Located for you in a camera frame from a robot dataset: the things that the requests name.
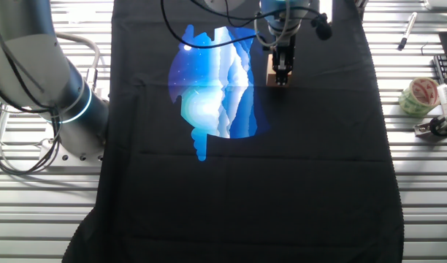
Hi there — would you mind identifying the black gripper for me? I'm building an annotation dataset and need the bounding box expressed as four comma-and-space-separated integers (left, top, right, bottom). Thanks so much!
269, 23, 301, 87

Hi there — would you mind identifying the small wooden block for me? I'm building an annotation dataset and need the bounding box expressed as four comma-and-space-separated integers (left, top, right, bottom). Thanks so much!
265, 53, 293, 88

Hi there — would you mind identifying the black and silver marker pen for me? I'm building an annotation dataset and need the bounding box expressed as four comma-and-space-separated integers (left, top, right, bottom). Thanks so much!
397, 12, 419, 51

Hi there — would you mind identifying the clear packing tape roll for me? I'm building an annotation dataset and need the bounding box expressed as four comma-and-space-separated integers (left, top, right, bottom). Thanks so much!
397, 76, 441, 119

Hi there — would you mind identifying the black keyboard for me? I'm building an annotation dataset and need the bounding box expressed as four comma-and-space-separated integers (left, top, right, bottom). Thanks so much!
432, 54, 447, 102

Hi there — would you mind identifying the black cloth with blue print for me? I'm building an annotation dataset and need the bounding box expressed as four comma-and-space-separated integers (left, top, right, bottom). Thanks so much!
61, 0, 405, 263

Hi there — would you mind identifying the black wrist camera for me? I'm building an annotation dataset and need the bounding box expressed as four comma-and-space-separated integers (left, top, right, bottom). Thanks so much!
310, 12, 333, 41

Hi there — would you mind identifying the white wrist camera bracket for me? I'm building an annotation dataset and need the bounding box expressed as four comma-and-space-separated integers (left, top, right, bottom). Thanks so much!
318, 0, 334, 23

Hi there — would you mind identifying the thin black cable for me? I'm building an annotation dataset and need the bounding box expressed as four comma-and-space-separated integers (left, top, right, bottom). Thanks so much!
188, 0, 325, 28

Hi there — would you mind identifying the thick black cable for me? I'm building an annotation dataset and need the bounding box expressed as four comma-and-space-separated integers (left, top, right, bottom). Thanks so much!
160, 0, 267, 50

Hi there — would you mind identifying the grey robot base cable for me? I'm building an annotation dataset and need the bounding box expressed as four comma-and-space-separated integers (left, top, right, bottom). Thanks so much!
55, 31, 101, 92

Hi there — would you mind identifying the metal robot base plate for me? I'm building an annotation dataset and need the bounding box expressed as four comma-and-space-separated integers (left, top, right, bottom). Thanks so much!
40, 133, 110, 172

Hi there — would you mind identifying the black cable bundle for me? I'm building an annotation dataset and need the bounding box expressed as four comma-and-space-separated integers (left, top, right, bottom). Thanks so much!
0, 14, 64, 175

